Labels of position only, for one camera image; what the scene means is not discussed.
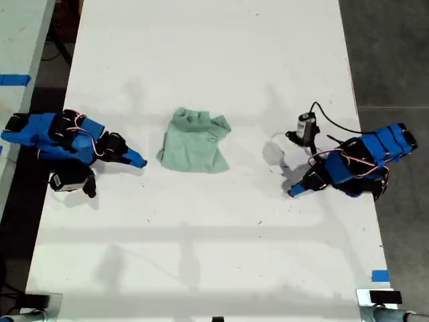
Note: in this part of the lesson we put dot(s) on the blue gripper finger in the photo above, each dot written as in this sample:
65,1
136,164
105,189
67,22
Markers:
298,188
136,155
129,161
301,192

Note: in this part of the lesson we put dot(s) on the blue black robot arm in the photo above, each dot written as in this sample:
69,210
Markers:
368,151
40,134

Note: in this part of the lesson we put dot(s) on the pale green T-shirt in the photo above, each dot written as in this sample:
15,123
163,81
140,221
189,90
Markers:
192,147

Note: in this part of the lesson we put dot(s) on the short blue tape strip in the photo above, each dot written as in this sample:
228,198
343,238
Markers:
380,275

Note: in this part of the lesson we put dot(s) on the long blue tape strip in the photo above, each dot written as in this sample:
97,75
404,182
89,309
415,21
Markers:
15,80

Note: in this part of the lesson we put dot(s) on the white side table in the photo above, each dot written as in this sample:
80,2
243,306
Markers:
20,50

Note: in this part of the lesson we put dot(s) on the small black box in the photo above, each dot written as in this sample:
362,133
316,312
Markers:
37,300
385,297

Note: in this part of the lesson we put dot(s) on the grey metal tube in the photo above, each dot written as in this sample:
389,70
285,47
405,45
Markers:
30,317
392,314

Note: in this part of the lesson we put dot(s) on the black camera stalk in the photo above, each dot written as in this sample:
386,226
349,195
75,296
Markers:
313,142
90,186

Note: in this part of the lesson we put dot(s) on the grey camera box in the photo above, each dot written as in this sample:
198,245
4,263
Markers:
305,124
67,180

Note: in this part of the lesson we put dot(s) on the metal corner bracket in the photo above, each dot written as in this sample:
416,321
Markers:
55,302
362,298

